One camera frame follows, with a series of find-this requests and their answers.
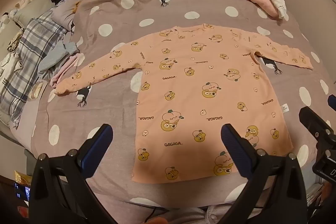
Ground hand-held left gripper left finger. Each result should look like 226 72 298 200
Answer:
28 123 117 224

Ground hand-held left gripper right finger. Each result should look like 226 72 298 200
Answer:
220 123 307 224

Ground peach cartoon-print long-sleeve shirt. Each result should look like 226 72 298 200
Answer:
54 24 314 184

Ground stack of books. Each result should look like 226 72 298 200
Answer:
307 184 324 207

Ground orange snack packet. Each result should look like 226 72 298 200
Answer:
14 170 32 187

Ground amber plastic packet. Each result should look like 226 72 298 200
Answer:
30 81 44 100

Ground light pink garment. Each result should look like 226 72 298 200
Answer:
50 53 85 88

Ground grey-blue garment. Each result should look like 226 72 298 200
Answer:
37 40 80 81

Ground plaid cloth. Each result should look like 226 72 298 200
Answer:
0 10 76 128

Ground cream printed cloth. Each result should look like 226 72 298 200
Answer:
0 17 25 89

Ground mauve polka-dot blanket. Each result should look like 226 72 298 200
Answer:
30 0 336 214

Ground grey and black pillow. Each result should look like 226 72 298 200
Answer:
12 0 71 28

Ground small white plush toy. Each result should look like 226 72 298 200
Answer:
0 0 30 23

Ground black cable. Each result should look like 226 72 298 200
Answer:
143 207 164 222

